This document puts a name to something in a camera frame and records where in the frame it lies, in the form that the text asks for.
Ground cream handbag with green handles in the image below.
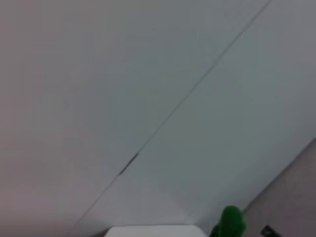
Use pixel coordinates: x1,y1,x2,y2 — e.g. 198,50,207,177
209,137,316,237

